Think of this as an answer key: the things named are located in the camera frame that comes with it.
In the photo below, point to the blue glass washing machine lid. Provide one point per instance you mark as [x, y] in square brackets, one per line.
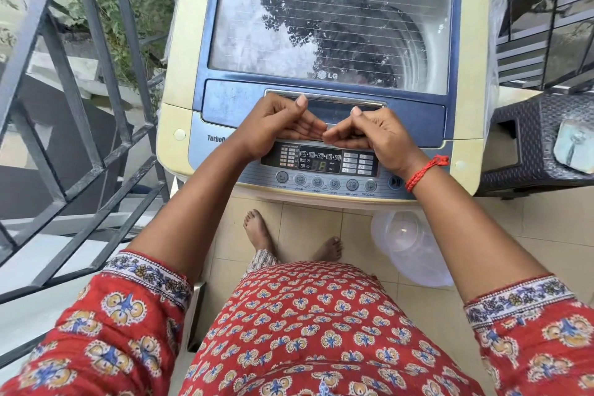
[325, 29]

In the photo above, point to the white patterned trouser leg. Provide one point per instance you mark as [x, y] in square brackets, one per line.
[262, 261]

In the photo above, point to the clear plastic bucket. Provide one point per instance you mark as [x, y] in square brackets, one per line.
[408, 242]

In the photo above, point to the person's right thumb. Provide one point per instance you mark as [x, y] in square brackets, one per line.
[359, 116]

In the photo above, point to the grey horizontal metal railing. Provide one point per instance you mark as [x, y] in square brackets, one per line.
[533, 45]

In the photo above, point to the dark woven plastic stool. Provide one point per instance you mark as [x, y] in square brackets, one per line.
[524, 145]

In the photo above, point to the cream and blue washing machine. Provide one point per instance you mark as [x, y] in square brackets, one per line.
[178, 84]

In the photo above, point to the person's left hand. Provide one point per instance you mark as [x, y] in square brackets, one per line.
[267, 129]

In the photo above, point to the red patterned dress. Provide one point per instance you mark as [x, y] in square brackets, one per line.
[315, 335]

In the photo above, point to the person's left thumb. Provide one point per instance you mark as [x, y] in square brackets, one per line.
[292, 105]

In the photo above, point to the grey diagonal metal railing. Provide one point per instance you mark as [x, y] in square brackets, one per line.
[69, 80]

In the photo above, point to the person's right hand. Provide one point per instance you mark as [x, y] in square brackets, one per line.
[383, 140]

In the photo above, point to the person's left forearm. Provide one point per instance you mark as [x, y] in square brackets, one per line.
[195, 210]

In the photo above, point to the person's right foot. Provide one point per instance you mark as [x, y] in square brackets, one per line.
[327, 249]

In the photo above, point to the person's left foot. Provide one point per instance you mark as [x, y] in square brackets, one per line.
[258, 233]

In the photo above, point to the person's foot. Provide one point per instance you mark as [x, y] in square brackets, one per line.
[258, 233]
[327, 249]

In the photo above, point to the pale metal bracket with bolt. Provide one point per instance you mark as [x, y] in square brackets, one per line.
[575, 145]

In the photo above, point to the green bushes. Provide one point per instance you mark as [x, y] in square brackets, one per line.
[111, 1]

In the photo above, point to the person's right forearm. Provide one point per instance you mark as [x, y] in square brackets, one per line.
[468, 233]

